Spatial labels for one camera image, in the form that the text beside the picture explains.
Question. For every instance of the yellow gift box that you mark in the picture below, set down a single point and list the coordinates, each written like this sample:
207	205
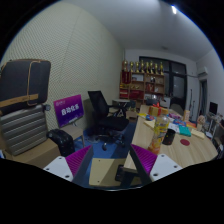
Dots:
156	111

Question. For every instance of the purple sign board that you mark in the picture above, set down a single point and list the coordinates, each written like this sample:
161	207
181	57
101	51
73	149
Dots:
68	109

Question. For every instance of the yellow paper sheet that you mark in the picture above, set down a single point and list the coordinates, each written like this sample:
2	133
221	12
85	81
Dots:
198	134

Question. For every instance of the wooden shelf with trophies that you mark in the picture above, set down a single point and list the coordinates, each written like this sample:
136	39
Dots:
142	80

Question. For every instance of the black cup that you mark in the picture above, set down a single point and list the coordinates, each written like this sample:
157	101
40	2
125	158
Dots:
169	137

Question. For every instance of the dark grey bag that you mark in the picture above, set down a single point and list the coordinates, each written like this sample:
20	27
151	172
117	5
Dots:
23	83

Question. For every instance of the teal book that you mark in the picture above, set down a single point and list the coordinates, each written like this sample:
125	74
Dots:
184	131

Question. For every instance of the plastic bottle with orange drink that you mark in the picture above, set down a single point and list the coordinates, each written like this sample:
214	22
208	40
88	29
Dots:
160	130

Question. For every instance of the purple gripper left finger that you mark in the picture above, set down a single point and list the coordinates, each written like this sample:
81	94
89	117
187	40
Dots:
73	167

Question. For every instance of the wall air conditioner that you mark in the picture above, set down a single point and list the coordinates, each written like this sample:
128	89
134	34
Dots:
202	71

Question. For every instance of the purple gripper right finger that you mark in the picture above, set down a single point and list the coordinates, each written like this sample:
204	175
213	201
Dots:
152	167

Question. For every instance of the black office chair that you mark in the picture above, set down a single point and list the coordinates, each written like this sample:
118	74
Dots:
107	127

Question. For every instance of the red round coaster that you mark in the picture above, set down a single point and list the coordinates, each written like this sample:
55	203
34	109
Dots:
184	142

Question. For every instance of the small black suitcase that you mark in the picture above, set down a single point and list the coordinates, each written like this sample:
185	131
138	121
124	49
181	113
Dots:
64	141

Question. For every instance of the computer monitor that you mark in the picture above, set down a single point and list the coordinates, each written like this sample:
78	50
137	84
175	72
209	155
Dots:
213	108

